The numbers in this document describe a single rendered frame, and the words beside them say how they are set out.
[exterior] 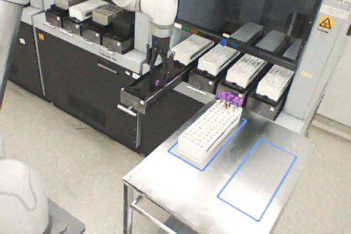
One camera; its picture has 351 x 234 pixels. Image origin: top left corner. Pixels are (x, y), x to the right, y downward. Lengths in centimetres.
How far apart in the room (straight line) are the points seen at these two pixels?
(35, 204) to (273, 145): 83
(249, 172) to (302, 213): 111
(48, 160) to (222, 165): 140
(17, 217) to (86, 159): 136
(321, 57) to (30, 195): 115
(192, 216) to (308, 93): 79
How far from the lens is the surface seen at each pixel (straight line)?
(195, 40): 182
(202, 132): 121
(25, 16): 243
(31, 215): 101
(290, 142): 137
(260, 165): 124
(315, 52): 149
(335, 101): 285
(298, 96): 159
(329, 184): 252
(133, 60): 185
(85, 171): 224
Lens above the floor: 167
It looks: 37 degrees down
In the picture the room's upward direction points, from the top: 7 degrees clockwise
